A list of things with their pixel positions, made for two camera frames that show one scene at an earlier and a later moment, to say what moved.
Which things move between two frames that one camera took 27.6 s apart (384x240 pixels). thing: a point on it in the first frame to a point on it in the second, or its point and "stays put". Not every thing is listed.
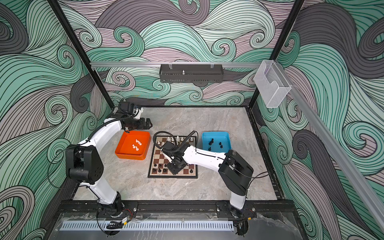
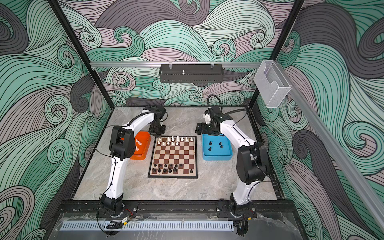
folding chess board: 158,162 stays put
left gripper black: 142,124 to 157,134
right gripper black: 173,171 to 204,130
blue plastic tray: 217,141 stays put
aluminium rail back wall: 175,64 stays put
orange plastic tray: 134,145 stays put
